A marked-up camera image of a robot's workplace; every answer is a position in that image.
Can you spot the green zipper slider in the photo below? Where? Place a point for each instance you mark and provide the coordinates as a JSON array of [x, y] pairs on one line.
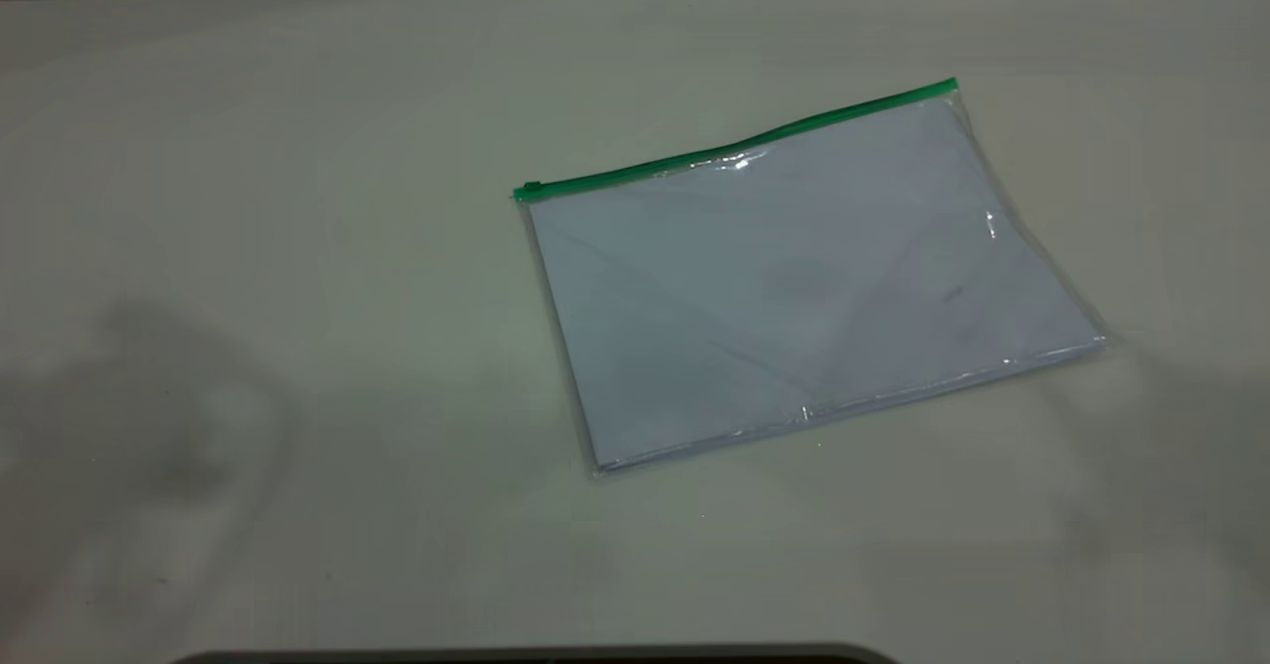
[[528, 188]]

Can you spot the clear plastic bag green zip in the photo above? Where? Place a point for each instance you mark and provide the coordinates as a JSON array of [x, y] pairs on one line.
[[794, 277]]

